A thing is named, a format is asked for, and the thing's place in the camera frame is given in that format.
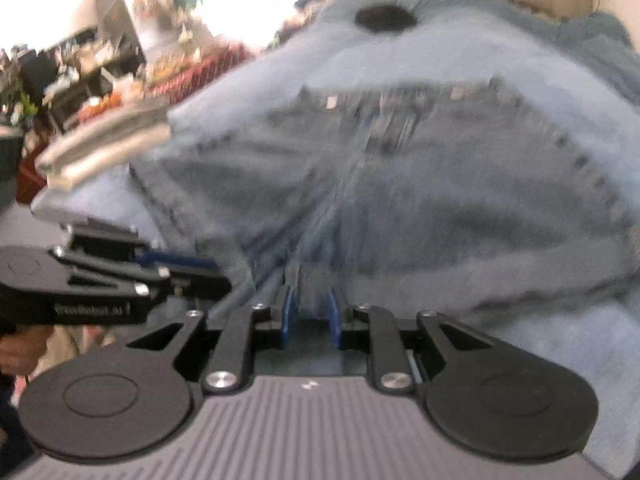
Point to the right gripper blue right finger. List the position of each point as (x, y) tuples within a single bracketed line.
[(374, 332)]

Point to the black round patch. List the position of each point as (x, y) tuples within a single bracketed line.
[(385, 19)]

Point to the blue denim shorts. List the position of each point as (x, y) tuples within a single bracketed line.
[(452, 198)]

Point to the person hand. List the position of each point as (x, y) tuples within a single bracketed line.
[(21, 352)]

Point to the folded grey clothes stack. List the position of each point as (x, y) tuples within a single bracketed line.
[(115, 137)]

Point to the blue plush blanket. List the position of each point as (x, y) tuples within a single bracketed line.
[(580, 75)]

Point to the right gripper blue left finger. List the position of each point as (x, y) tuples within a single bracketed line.
[(248, 330)]

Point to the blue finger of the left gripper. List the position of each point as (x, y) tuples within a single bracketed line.
[(172, 260), (212, 286)]

